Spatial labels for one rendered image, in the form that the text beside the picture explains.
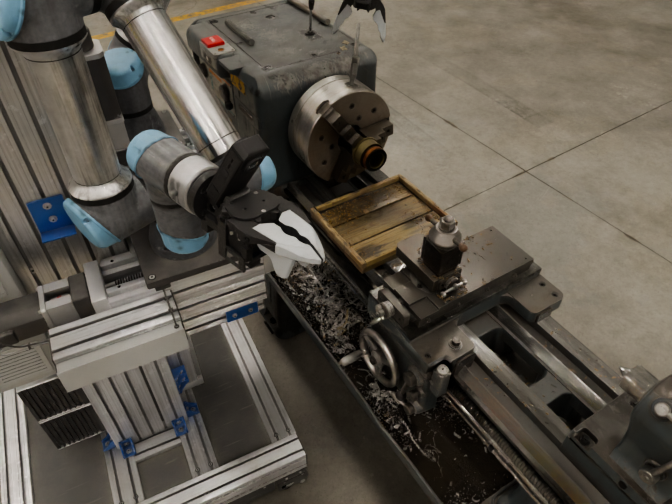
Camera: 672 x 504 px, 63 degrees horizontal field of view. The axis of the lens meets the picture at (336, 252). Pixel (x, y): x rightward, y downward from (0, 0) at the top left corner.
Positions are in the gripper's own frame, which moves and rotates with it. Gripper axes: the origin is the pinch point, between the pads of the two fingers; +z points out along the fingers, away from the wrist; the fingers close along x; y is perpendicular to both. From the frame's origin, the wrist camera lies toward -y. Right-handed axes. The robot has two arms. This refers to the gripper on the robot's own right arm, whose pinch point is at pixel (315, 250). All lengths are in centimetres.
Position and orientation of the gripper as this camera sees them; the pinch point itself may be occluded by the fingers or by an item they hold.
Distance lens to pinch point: 65.1
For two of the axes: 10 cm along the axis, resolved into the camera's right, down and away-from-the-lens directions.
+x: -6.7, 4.1, -6.3
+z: 7.4, 4.8, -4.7
